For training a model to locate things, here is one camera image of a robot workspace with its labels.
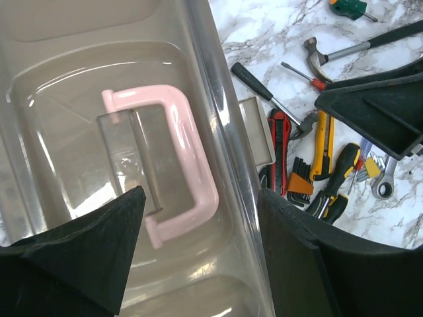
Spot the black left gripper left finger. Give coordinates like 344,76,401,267
1,186,146,316

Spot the green stubby screwdriver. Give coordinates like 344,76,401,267
329,0,379,22

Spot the red tipped tester screwdriver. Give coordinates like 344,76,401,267
280,62,326,91

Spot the blue clear tester screwdriver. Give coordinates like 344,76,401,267
347,137,372,195

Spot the beige toolbox with clear lid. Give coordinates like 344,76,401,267
1,1,275,316

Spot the steel ratchet wrench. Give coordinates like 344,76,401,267
371,156,398,200

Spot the yellow holder hex key set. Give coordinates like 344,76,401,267
356,152,386,182

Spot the black handled small hammer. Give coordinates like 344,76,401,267
231,62,318,140

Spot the yellow black utility knife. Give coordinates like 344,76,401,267
310,110,334,182

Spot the red black utility knife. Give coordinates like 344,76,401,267
258,109,291,196

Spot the black yellow large screwdriver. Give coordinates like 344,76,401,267
305,143,361,219

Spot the orange holder hex key set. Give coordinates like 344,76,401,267
286,157,314,207

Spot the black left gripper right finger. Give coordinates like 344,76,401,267
257,190,422,316

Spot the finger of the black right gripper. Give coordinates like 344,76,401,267
315,58,422,160

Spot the steel claw hammer black grip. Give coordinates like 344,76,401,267
303,20,422,83

